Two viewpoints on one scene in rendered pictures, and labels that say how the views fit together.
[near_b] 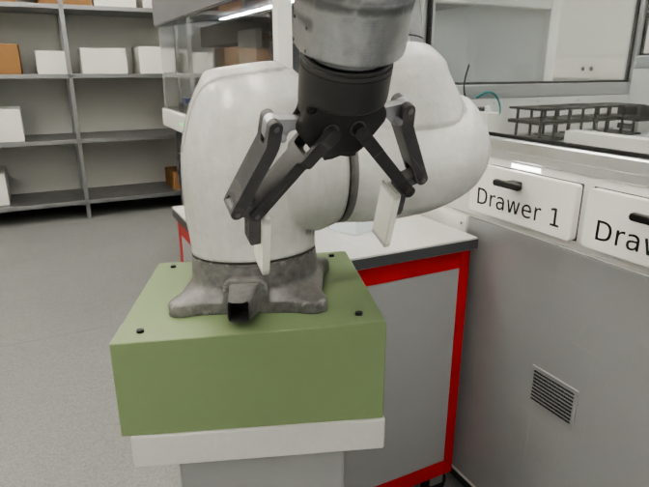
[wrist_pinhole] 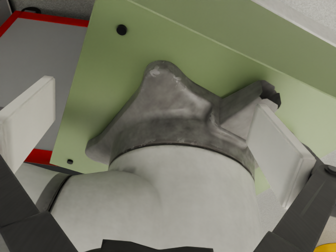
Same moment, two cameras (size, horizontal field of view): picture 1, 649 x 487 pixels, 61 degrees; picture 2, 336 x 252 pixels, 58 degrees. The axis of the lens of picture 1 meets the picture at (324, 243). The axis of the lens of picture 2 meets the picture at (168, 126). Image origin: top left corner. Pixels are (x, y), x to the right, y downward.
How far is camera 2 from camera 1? 42 cm
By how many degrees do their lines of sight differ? 33
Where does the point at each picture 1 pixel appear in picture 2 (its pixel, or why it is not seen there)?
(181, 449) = (309, 22)
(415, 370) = (9, 74)
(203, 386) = (300, 50)
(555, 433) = not seen: outside the picture
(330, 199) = (89, 200)
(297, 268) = (159, 130)
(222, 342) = (290, 71)
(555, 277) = not seen: outside the picture
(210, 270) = (252, 168)
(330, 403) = not seen: outside the picture
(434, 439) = (18, 30)
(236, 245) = (235, 180)
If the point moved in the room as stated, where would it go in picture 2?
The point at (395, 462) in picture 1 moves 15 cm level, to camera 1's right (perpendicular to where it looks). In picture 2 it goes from (55, 31) to (12, 7)
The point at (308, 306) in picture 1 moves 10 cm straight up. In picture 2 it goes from (175, 72) to (160, 168)
